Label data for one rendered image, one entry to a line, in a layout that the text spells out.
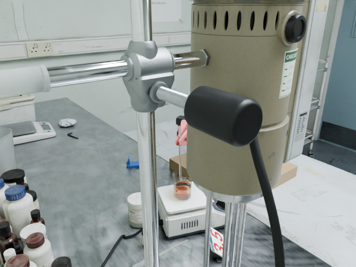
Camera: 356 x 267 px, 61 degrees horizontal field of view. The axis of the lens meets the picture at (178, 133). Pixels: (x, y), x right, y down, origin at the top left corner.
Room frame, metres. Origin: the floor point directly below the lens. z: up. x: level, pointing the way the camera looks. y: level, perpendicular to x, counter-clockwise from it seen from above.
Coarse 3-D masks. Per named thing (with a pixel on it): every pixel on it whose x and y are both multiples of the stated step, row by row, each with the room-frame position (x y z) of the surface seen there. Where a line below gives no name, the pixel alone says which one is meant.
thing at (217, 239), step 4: (212, 232) 0.61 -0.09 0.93; (216, 232) 0.62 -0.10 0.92; (212, 236) 0.59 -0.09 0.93; (216, 236) 0.60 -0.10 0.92; (220, 236) 0.62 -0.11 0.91; (212, 240) 0.58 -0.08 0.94; (216, 240) 0.59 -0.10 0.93; (220, 240) 0.60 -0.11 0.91; (216, 244) 0.57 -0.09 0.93; (220, 244) 0.58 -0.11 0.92; (216, 248) 0.55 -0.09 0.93; (220, 248) 0.56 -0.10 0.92; (220, 252) 0.55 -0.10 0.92
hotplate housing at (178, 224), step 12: (168, 216) 0.62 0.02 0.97; (180, 216) 0.62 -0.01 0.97; (192, 216) 0.63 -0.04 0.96; (204, 216) 0.64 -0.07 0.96; (216, 216) 0.65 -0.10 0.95; (168, 228) 0.61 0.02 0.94; (180, 228) 0.62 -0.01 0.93; (192, 228) 0.63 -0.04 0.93; (204, 228) 0.64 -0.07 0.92; (216, 228) 0.65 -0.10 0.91
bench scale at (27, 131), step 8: (16, 128) 1.29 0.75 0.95; (24, 128) 1.29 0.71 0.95; (32, 128) 1.29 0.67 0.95; (40, 128) 1.33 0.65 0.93; (48, 128) 1.34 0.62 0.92; (16, 136) 1.23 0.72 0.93; (24, 136) 1.22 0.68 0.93; (32, 136) 1.24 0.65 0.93; (40, 136) 1.25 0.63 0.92; (48, 136) 1.27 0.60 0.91; (16, 144) 1.20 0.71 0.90
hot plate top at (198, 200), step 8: (192, 184) 0.74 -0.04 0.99; (160, 192) 0.70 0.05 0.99; (168, 192) 0.70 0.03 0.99; (192, 192) 0.70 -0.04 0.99; (200, 192) 0.70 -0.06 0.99; (168, 200) 0.67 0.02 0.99; (176, 200) 0.67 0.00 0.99; (192, 200) 0.67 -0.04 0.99; (200, 200) 0.67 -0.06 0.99; (168, 208) 0.63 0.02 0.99; (176, 208) 0.63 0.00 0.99; (184, 208) 0.63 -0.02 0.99; (192, 208) 0.63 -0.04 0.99; (200, 208) 0.64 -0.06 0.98
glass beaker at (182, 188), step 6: (174, 174) 0.70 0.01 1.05; (186, 174) 0.71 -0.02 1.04; (174, 180) 0.67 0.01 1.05; (180, 180) 0.66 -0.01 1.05; (186, 180) 0.66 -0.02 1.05; (174, 186) 0.67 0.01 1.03; (180, 186) 0.66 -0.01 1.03; (186, 186) 0.66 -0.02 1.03; (174, 192) 0.67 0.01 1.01; (180, 192) 0.66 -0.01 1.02; (186, 192) 0.66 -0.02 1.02; (174, 198) 0.67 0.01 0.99; (180, 198) 0.66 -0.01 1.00; (186, 198) 0.66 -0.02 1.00
